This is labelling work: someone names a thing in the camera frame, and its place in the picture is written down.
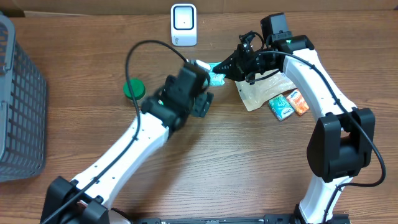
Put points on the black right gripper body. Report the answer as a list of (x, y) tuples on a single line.
[(255, 63)]

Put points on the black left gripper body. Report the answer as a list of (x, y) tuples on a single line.
[(203, 104)]

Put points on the teal packet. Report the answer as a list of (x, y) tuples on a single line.
[(216, 79)]

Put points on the beige paper pouch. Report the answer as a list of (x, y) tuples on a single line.
[(254, 96)]

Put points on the teal tissue pack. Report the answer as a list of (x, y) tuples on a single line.
[(281, 107)]

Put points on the orange tissue pack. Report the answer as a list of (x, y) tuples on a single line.
[(296, 100)]

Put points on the green lid jar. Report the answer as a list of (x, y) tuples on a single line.
[(138, 87)]

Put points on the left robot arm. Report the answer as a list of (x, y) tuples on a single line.
[(89, 196)]

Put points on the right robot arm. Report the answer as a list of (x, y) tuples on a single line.
[(341, 143)]

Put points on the white barcode scanner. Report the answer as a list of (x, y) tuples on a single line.
[(183, 29)]

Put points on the grey plastic basket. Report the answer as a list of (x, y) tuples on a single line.
[(24, 103)]

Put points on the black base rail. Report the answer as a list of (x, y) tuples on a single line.
[(266, 219)]

